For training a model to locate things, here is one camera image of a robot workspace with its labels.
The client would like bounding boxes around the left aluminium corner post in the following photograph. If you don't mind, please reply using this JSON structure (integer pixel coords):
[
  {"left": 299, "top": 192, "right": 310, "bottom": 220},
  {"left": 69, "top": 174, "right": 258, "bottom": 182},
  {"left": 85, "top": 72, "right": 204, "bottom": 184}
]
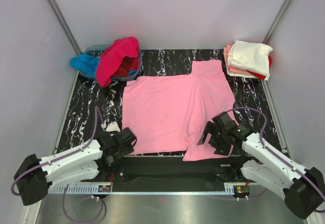
[{"left": 37, "top": 0, "right": 84, "bottom": 57}]

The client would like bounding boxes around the blue plastic basket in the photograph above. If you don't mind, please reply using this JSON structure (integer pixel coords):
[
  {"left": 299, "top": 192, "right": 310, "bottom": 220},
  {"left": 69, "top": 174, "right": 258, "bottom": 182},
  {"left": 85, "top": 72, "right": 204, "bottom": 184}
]
[{"left": 84, "top": 45, "right": 143, "bottom": 82}]

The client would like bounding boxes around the aluminium front rail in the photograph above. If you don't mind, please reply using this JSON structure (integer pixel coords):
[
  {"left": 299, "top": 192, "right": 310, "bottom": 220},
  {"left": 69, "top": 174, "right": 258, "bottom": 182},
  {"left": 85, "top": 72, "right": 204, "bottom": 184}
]
[{"left": 33, "top": 165, "right": 310, "bottom": 185}]

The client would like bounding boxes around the magenta t-shirt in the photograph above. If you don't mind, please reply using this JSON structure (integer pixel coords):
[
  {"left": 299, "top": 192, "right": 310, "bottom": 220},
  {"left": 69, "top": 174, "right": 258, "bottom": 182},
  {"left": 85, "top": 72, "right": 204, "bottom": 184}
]
[{"left": 95, "top": 37, "right": 140, "bottom": 87}]

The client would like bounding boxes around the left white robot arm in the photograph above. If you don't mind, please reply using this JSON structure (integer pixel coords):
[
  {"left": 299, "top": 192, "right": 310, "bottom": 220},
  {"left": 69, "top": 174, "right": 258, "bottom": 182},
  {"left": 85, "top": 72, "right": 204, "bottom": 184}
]
[{"left": 11, "top": 127, "right": 137, "bottom": 206}]

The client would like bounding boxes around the right aluminium corner post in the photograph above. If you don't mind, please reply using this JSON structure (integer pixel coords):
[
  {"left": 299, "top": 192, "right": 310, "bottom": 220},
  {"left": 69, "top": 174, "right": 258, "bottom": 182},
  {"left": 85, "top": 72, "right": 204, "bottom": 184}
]
[{"left": 263, "top": 0, "right": 293, "bottom": 44}]

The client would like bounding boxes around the aluminium corner post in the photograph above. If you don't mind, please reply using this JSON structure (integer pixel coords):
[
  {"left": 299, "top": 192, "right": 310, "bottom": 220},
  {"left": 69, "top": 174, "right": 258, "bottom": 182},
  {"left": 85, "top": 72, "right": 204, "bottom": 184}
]
[
  {"left": 37, "top": 0, "right": 84, "bottom": 57},
  {"left": 263, "top": 0, "right": 293, "bottom": 44}
]

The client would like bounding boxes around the red folded t-shirt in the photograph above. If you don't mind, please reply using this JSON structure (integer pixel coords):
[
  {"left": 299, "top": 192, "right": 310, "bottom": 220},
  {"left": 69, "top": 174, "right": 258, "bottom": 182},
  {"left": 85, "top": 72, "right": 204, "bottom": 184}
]
[{"left": 249, "top": 55, "right": 272, "bottom": 80}]

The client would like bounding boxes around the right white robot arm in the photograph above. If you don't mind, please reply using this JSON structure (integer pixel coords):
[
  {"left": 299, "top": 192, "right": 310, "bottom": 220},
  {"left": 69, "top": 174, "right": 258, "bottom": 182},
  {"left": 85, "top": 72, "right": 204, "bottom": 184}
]
[{"left": 198, "top": 111, "right": 324, "bottom": 219}]

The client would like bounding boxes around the peach folded t-shirt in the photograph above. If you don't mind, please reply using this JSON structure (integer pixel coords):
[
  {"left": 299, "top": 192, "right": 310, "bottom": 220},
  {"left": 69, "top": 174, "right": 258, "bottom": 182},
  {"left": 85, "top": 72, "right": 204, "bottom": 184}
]
[{"left": 223, "top": 44, "right": 256, "bottom": 79}]

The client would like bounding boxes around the white slotted cable duct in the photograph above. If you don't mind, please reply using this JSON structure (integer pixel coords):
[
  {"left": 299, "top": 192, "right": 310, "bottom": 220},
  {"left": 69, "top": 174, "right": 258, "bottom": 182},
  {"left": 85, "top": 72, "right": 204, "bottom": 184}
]
[{"left": 48, "top": 184, "right": 235, "bottom": 195}]

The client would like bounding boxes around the light pink t-shirt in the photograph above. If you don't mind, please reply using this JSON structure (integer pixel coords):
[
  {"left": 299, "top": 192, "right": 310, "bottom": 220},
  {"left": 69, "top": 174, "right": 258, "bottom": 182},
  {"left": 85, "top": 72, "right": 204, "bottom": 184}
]
[{"left": 122, "top": 60, "right": 235, "bottom": 162}]

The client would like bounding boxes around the dark red t-shirt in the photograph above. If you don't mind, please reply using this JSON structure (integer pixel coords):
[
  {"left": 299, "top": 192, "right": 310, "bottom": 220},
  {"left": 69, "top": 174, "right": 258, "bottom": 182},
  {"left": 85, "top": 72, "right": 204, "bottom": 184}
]
[{"left": 112, "top": 56, "right": 139, "bottom": 77}]

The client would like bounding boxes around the blue t-shirt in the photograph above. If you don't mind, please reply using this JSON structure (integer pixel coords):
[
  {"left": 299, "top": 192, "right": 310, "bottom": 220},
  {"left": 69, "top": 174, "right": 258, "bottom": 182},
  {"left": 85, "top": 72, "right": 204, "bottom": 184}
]
[{"left": 69, "top": 54, "right": 138, "bottom": 79}]

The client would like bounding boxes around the white folded t-shirt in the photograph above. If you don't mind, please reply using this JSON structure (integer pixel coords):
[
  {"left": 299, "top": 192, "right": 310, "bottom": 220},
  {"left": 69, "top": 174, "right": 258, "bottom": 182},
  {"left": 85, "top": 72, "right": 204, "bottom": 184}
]
[{"left": 228, "top": 40, "right": 273, "bottom": 73}]

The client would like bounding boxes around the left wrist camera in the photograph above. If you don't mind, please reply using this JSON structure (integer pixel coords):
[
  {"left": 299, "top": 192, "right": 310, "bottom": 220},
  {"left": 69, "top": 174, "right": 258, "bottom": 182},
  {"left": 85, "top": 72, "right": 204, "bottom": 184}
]
[{"left": 101, "top": 121, "right": 121, "bottom": 135}]

